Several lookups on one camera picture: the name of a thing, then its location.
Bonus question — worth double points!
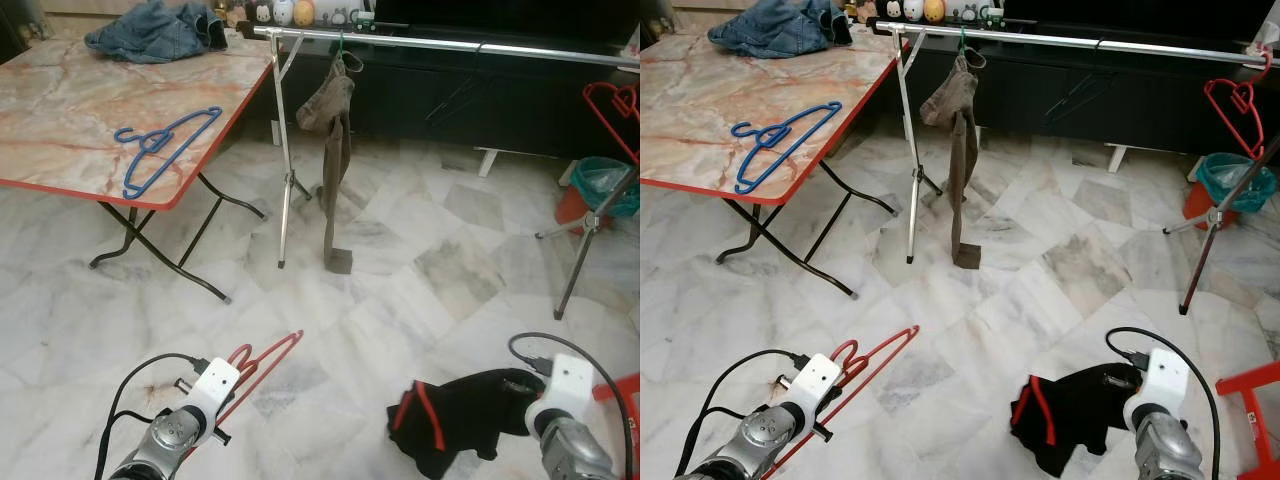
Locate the black garment with red stripes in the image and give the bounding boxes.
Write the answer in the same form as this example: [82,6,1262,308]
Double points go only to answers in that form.
[387,368,546,480]
[1010,362,1149,479]

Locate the red plastic clothes hanger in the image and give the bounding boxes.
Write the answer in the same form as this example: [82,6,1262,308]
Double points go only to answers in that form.
[205,330,304,433]
[583,82,641,166]
[1204,45,1280,161]
[770,325,921,480]

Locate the blue plastic clothes hanger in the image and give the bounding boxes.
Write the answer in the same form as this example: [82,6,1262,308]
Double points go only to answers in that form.
[731,101,843,195]
[113,106,223,199]

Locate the orange waste bin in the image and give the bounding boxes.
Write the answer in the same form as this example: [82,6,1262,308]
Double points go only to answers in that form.
[1183,180,1226,231]
[557,185,601,236]

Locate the teal plastic bin liner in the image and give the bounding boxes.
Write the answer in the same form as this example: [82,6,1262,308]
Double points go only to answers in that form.
[1197,152,1278,214]
[570,157,641,219]

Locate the black TV console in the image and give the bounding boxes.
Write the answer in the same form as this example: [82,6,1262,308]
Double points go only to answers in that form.
[865,15,1280,156]
[240,20,641,163]

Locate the silver metal clothes rack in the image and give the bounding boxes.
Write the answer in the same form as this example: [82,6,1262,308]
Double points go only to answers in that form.
[252,25,641,321]
[875,20,1280,316]

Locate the blue denim garment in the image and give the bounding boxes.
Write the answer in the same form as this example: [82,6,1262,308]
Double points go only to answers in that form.
[85,0,229,64]
[708,0,853,59]

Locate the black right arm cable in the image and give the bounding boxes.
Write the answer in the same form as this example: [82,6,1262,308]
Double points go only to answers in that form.
[1105,327,1223,480]
[508,332,638,480]

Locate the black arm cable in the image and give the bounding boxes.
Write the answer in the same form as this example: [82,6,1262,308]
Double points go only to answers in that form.
[508,332,638,480]
[97,353,211,480]
[1105,327,1223,480]
[675,348,801,480]

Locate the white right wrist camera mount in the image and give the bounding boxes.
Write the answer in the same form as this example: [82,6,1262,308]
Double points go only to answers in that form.
[1122,347,1191,431]
[525,353,594,438]

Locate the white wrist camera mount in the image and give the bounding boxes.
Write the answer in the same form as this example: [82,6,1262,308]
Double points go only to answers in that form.
[1122,347,1191,431]
[525,353,594,438]
[780,353,843,426]
[190,357,241,423]

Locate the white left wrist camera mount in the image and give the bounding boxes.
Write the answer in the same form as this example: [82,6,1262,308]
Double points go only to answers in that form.
[780,353,843,426]
[190,357,241,423]

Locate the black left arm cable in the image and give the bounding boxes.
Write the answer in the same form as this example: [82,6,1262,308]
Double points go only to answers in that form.
[675,348,801,480]
[97,353,211,480]

